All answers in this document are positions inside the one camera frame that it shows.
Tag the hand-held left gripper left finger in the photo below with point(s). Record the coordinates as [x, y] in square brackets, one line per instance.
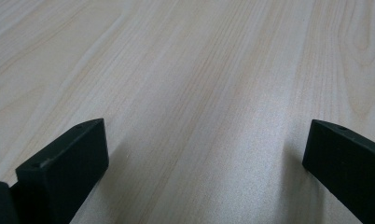
[64, 168]

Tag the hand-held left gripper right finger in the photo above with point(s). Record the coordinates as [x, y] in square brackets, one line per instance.
[347, 168]

